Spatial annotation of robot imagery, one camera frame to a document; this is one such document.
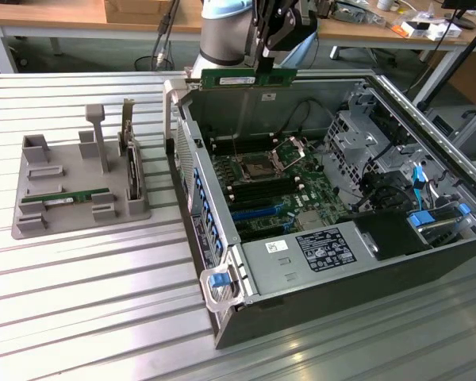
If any black plastic duct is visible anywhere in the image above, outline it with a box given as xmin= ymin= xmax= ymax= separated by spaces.
xmin=338 ymin=208 xmax=434 ymax=262

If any black expansion slot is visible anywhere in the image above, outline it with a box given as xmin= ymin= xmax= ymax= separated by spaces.
xmin=237 ymin=224 xmax=293 ymax=243

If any blue expansion slot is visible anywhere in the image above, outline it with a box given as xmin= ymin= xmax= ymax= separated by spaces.
xmin=230 ymin=204 xmax=278 ymax=224

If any wooden desk with white frame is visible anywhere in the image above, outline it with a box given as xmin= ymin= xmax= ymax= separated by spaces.
xmin=0 ymin=0 xmax=203 ymax=75
xmin=317 ymin=0 xmax=476 ymax=106

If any black graphics card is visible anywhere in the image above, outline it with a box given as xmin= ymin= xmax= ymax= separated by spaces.
xmin=117 ymin=98 xmax=144 ymax=202

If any black hanging robot cable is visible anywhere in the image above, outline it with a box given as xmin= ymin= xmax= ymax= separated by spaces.
xmin=149 ymin=0 xmax=182 ymax=71

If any black RAM slot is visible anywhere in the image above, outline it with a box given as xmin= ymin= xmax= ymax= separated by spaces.
xmin=212 ymin=140 xmax=279 ymax=156
xmin=230 ymin=187 xmax=305 ymax=205
xmin=227 ymin=178 xmax=299 ymax=194
xmin=209 ymin=133 xmax=274 ymax=147
xmin=228 ymin=183 xmax=301 ymax=198
xmin=225 ymin=173 xmax=297 ymax=188

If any grey metal device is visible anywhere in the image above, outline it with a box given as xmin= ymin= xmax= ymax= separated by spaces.
xmin=332 ymin=0 xmax=386 ymax=24

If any open black PC case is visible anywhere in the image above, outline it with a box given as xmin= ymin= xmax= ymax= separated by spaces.
xmin=173 ymin=71 xmax=476 ymax=351

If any blue data wire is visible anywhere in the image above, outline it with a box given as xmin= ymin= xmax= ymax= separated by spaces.
xmin=411 ymin=163 xmax=426 ymax=214

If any black power cable bundle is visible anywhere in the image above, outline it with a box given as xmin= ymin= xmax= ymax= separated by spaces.
xmin=351 ymin=170 xmax=417 ymax=214

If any silver chipset heatsink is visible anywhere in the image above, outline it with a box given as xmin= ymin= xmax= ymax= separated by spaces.
xmin=295 ymin=211 xmax=323 ymax=232

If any blue drive latch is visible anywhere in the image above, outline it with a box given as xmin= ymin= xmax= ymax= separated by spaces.
xmin=405 ymin=210 xmax=436 ymax=230

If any CPU socket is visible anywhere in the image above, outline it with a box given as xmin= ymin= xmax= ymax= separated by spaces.
xmin=236 ymin=152 xmax=279 ymax=184

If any perforated metal drive cage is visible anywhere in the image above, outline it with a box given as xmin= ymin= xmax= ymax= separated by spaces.
xmin=322 ymin=109 xmax=396 ymax=195

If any metal socket cover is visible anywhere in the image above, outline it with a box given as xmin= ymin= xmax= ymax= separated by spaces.
xmin=270 ymin=136 xmax=309 ymax=171

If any green motherboard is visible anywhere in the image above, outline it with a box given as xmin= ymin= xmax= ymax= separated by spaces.
xmin=209 ymin=134 xmax=353 ymax=244

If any grey power supply unit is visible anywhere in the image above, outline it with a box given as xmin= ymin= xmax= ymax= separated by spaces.
xmin=240 ymin=220 xmax=378 ymax=298

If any black monitor stand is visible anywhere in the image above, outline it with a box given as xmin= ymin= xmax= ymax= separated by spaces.
xmin=440 ymin=0 xmax=476 ymax=29

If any black tripod pole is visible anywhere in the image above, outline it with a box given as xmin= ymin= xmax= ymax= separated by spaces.
xmin=416 ymin=17 xmax=476 ymax=113

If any brown cardboard box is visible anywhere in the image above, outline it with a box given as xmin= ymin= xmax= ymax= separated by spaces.
xmin=104 ymin=0 xmax=175 ymax=24

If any thin metal locking lever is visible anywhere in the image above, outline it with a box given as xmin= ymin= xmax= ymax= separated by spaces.
xmin=230 ymin=132 xmax=243 ymax=162

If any white flat box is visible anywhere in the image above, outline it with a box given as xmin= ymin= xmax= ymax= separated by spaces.
xmin=400 ymin=19 xmax=463 ymax=41

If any black wire loop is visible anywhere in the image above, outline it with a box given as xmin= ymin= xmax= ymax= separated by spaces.
xmin=277 ymin=98 xmax=336 ymax=138

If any green RAM stick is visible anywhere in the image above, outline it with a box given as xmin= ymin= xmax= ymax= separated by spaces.
xmin=22 ymin=187 xmax=113 ymax=206
xmin=199 ymin=67 xmax=298 ymax=91

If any grey parts rack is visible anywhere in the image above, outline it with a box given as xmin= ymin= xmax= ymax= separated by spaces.
xmin=10 ymin=103 xmax=152 ymax=240

